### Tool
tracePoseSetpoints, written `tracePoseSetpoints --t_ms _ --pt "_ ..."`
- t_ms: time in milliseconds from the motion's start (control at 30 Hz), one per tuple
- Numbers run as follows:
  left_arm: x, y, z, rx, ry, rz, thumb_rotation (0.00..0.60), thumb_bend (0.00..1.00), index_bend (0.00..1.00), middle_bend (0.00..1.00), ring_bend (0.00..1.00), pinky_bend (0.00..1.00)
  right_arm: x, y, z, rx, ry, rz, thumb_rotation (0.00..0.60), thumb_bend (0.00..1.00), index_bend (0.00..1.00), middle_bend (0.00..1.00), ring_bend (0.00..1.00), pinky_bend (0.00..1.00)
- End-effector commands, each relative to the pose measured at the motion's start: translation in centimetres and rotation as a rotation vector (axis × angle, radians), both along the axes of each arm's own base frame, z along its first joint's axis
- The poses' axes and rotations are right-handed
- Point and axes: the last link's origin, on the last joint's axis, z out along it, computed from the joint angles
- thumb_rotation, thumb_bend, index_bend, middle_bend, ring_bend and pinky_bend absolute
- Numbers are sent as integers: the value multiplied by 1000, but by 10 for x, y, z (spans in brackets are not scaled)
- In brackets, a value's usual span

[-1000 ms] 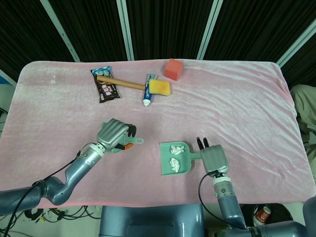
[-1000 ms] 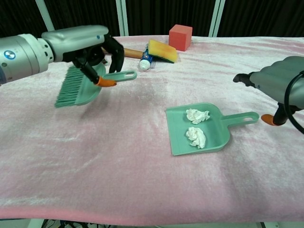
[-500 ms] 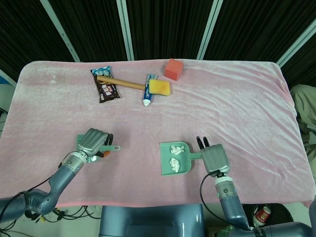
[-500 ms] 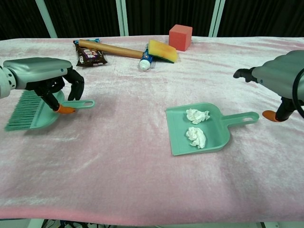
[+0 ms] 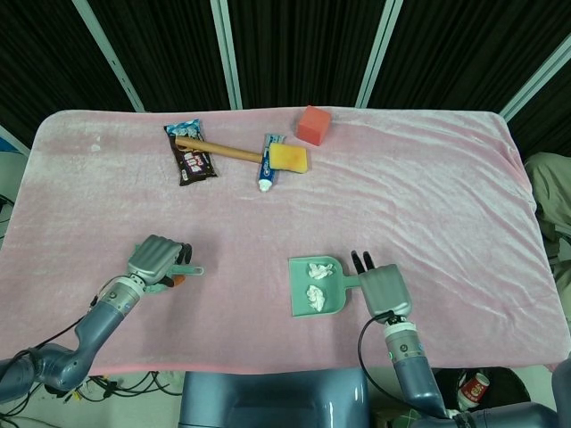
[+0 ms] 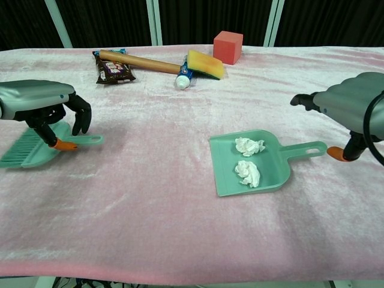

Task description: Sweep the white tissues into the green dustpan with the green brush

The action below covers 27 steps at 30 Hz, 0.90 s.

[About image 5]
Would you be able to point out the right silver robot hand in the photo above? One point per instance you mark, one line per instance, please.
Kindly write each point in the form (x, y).
(386, 290)

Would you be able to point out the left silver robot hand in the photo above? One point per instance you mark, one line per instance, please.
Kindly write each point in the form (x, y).
(154, 258)

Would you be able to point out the green hand broom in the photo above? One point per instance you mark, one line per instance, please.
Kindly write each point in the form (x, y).
(194, 270)

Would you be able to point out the white paper ball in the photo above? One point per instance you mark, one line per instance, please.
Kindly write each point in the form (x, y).
(319, 270)
(316, 298)

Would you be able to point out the green dustpan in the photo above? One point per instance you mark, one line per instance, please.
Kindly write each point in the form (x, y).
(299, 285)

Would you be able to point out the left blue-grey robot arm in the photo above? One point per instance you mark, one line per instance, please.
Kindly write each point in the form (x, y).
(93, 330)

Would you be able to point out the pink plush table blanket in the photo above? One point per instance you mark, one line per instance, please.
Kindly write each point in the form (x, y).
(401, 200)

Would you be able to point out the dark brown snack packet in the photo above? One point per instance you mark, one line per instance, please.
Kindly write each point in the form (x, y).
(194, 167)

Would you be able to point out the wooden rolling stick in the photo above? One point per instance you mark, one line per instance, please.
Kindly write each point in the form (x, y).
(223, 150)

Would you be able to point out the red paper cup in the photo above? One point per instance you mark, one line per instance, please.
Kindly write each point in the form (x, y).
(475, 392)

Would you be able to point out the blue white toothpaste tube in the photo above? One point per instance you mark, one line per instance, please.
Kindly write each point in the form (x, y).
(267, 176)

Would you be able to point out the blue-grey robot torso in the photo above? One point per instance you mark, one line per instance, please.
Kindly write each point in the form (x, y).
(267, 401)

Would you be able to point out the yellow sponge with green pad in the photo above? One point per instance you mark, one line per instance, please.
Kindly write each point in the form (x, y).
(287, 157)

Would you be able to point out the red foam cube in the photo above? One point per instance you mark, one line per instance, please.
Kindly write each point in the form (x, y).
(312, 125)

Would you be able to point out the beige cloth bundle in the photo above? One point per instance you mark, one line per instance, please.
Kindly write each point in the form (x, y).
(553, 187)

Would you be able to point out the black pleated curtain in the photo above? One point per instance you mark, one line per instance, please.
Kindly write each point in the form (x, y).
(303, 44)

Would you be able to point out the white partition frame post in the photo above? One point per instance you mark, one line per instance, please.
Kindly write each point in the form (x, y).
(379, 53)
(535, 79)
(226, 53)
(13, 139)
(110, 58)

